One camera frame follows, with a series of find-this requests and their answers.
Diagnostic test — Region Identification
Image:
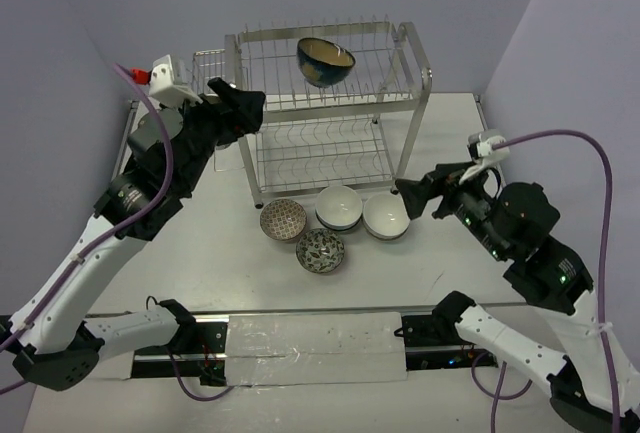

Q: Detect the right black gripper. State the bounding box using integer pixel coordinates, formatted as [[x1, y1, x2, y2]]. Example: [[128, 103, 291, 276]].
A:
[[391, 156, 508, 258]]

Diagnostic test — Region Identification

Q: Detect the white bowl top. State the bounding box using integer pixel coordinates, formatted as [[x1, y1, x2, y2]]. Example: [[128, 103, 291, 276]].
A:
[[315, 185, 363, 231]]

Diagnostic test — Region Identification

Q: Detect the teal bowl tan interior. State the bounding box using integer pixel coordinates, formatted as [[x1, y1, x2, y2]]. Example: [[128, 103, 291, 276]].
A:
[[296, 37, 356, 89]]

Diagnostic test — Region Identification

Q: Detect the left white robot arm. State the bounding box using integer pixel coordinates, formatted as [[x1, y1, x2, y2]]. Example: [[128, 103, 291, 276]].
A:
[[1, 77, 266, 391]]

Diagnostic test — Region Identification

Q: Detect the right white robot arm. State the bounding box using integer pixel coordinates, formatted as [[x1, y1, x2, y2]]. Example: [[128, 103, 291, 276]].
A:
[[395, 163, 639, 432]]

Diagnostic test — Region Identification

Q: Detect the steel two-tier dish rack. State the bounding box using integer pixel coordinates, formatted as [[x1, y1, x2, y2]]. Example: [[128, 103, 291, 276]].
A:
[[223, 18, 433, 208]]

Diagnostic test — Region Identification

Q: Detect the white bowl dark rim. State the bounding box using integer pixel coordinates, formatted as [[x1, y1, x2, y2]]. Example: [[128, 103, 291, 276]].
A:
[[363, 193, 411, 240]]

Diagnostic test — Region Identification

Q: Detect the floral patterned dark bowl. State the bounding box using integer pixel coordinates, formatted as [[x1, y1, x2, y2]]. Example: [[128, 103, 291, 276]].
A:
[[296, 228, 345, 275]]

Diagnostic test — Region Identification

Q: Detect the geometric patterned bowl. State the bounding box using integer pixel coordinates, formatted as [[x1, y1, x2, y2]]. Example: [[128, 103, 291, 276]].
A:
[[259, 199, 307, 241]]

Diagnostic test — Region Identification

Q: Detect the white taped board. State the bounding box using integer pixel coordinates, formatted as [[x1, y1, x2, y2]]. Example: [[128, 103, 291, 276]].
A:
[[225, 312, 407, 386]]

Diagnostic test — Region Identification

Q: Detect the wire side basket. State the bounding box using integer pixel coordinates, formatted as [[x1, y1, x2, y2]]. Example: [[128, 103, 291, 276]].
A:
[[191, 49, 225, 94]]

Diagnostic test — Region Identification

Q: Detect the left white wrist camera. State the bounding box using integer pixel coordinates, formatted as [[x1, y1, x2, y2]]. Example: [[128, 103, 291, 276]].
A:
[[129, 55, 201, 108]]

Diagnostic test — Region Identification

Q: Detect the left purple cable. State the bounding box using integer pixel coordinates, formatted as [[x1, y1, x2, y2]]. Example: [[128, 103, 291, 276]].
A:
[[0, 63, 236, 402]]

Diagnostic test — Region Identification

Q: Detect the purple cable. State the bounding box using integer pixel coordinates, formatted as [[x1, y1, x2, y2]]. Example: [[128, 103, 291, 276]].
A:
[[0, 63, 236, 402], [472, 128, 624, 433]]

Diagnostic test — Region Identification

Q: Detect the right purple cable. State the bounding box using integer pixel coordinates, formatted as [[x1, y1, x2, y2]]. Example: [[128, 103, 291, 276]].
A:
[[472, 128, 624, 433]]

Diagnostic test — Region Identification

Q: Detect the black mounting rail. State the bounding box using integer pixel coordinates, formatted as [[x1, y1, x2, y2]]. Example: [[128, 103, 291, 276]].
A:
[[131, 312, 495, 387]]

